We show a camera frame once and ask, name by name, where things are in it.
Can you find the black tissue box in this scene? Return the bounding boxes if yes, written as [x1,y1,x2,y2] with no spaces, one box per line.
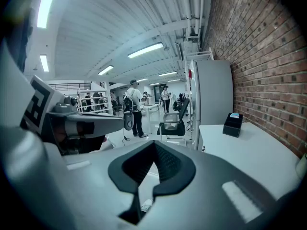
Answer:
[222,113,244,138]

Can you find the grey hand-held device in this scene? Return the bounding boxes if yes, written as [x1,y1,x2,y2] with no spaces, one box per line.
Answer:
[123,111,135,131]

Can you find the white metal shelf rack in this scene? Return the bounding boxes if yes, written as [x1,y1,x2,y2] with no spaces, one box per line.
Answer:
[183,47,214,62]

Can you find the person's white shoe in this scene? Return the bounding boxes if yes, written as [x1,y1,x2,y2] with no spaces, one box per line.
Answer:
[141,198,154,212]

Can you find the black swivel chair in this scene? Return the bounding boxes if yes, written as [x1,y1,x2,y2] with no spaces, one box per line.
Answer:
[172,92,187,112]

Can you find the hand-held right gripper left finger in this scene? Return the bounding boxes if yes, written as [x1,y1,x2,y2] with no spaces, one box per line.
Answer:
[44,139,156,230]

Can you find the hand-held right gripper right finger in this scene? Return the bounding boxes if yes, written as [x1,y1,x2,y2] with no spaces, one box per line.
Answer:
[138,139,285,230]

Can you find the black chair with chrome frame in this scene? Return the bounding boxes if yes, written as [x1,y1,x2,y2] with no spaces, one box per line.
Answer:
[157,98,191,141]

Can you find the white desk frame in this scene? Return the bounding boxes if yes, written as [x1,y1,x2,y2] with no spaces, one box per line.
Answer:
[141,103,161,134]

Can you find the grey fisheye camera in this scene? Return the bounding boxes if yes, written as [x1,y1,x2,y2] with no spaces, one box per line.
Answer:
[53,95,78,113]

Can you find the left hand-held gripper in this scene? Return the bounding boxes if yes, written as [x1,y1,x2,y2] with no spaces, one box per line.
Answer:
[20,75,124,156]

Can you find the white ceiling pipes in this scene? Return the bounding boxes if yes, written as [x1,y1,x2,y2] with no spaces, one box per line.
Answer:
[184,0,206,37]

